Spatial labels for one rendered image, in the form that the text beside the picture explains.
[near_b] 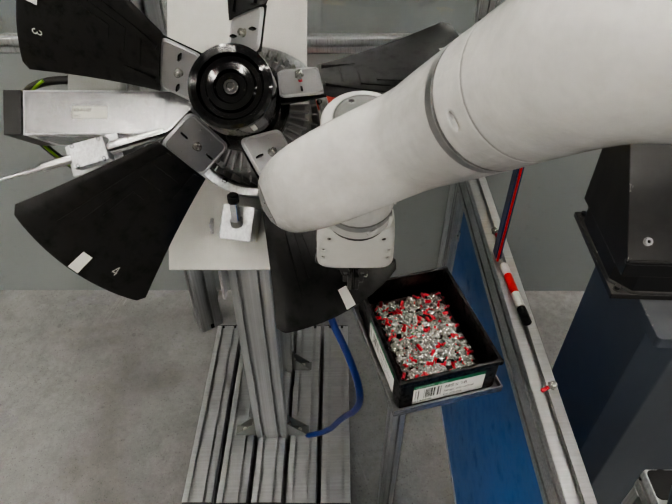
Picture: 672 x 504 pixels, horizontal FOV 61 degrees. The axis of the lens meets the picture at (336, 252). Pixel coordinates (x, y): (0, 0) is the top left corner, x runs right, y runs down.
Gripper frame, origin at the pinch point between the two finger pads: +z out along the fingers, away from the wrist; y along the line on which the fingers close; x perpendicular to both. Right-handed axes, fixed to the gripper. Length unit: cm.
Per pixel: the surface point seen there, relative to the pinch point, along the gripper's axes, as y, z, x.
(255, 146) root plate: 14.3, -8.9, -16.3
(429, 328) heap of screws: -13.3, 16.2, 1.4
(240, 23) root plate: 17.0, -16.6, -33.6
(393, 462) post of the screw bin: -11, 67, 13
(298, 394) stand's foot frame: 13, 102, -13
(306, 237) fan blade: 6.8, -2.5, -4.7
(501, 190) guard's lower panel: -51, 73, -71
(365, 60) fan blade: -1.9, -13.0, -30.0
